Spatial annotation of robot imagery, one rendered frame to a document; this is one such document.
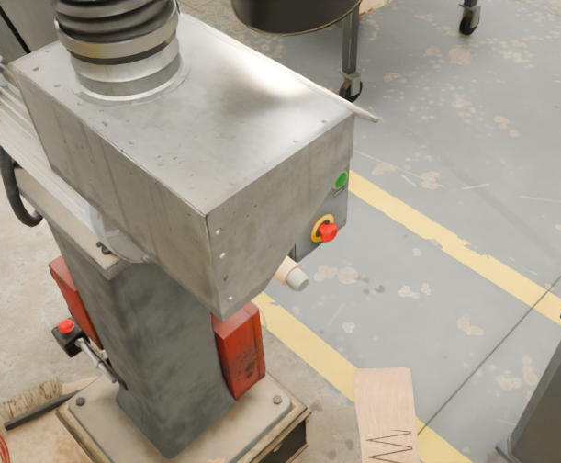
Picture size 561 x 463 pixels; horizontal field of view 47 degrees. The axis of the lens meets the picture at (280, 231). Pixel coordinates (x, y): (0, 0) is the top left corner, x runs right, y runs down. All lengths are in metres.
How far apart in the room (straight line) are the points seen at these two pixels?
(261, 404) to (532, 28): 2.73
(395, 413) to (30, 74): 0.45
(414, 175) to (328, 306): 0.78
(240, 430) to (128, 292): 0.66
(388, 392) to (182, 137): 0.27
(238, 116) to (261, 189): 0.08
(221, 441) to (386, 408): 1.24
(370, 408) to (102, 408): 1.37
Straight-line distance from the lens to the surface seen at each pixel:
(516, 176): 2.87
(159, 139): 0.55
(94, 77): 0.60
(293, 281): 0.77
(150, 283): 1.23
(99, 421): 1.84
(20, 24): 0.88
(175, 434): 1.68
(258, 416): 1.76
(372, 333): 2.24
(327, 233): 1.19
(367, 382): 0.51
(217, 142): 0.54
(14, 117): 1.02
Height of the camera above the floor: 1.87
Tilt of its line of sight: 48 degrees down
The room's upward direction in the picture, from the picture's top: 3 degrees counter-clockwise
